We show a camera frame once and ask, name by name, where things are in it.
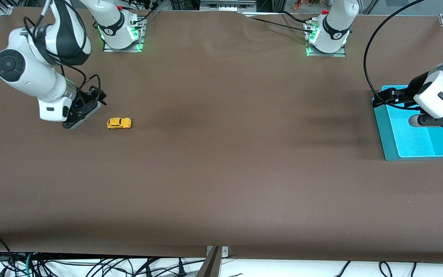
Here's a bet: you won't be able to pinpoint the yellow beetle toy car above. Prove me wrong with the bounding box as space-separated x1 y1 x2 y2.
107 117 132 130

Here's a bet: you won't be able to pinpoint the teal plastic bin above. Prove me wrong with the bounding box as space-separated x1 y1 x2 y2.
372 85 443 162

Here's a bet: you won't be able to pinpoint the orange background object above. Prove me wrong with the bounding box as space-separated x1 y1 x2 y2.
293 0 322 10

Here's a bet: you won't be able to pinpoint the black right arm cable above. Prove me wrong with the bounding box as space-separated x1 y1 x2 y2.
23 15 103 102

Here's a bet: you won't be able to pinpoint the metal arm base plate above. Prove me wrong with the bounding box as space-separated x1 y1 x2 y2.
103 17 145 53
305 21 347 58

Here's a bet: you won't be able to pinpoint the black base connector cables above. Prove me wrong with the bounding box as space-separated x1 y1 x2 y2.
129 0 161 25

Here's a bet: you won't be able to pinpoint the black cable on table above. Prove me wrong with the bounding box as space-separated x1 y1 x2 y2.
281 11 309 23
249 16 314 35

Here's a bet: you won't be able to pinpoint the black floor cable bundle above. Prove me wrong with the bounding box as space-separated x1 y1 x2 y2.
33 256 207 277

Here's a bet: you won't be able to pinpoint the aluminium frame rail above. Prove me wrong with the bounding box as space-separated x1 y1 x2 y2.
200 0 257 12

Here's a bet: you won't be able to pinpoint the dark wedge-shaped post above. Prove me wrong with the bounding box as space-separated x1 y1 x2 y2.
196 246 222 277

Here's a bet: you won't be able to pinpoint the small metal edge bracket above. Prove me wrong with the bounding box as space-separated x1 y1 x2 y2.
206 246 229 257

